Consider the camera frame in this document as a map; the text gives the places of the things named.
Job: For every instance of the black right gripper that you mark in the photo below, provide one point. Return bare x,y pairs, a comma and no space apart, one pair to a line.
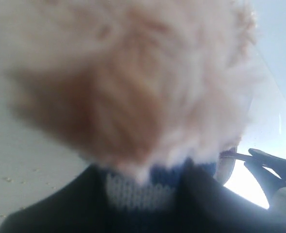
273,187

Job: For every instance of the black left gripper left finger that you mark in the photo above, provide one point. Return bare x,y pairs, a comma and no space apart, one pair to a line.
80,207

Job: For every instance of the steel bowl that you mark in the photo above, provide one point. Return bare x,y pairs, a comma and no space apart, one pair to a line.
224,170

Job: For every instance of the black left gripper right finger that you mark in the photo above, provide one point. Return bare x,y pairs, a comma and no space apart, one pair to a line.
203,205

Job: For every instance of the beige teddy bear striped sweater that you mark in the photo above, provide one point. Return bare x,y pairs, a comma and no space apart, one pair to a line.
135,86

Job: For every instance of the dark red wooden spoon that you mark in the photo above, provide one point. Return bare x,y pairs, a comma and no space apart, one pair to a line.
236,156

